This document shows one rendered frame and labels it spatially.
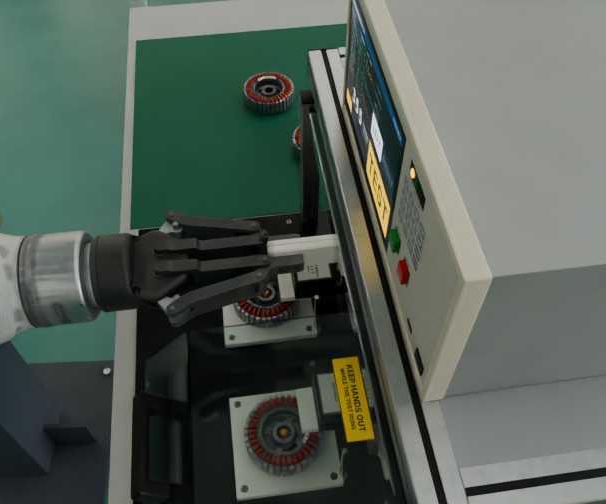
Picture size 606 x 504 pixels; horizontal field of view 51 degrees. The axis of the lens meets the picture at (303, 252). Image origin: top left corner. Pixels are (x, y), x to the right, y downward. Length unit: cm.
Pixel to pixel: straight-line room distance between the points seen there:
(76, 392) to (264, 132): 96
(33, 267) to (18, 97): 232
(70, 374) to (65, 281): 138
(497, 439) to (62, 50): 274
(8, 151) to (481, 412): 228
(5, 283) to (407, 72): 41
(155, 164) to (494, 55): 86
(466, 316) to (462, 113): 19
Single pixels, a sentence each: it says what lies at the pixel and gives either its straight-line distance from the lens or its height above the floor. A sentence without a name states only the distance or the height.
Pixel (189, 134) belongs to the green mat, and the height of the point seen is 75.
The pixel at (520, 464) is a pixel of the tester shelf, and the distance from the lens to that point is 64.
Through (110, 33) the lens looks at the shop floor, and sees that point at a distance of 316.
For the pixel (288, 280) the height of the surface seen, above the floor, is 83.
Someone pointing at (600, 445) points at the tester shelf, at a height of 111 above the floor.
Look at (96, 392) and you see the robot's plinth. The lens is 193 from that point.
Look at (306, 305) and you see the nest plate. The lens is 107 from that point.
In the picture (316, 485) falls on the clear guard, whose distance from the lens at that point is 65.
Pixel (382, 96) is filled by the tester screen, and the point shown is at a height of 128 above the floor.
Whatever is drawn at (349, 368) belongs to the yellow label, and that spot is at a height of 107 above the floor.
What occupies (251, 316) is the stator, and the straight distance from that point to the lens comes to 103.
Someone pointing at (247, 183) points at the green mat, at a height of 75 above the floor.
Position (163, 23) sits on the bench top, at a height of 75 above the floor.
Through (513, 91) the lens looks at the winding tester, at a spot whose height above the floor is 132.
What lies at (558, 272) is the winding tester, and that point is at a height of 131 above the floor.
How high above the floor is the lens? 169
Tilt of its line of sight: 53 degrees down
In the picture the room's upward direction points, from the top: straight up
